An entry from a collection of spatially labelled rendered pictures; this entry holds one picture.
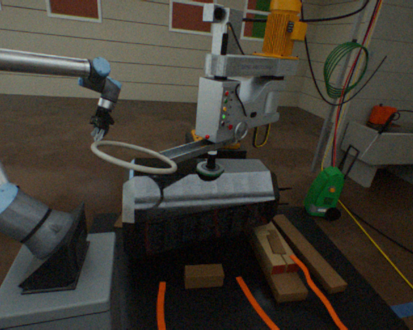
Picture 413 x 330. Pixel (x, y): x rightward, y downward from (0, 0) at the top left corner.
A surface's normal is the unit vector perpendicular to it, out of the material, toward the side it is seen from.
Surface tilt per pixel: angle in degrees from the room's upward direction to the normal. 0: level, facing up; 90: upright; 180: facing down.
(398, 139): 90
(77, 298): 0
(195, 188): 45
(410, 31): 90
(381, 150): 90
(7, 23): 90
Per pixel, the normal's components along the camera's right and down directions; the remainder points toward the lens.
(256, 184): 0.25, -0.34
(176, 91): 0.25, 0.43
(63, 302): 0.10, -0.90
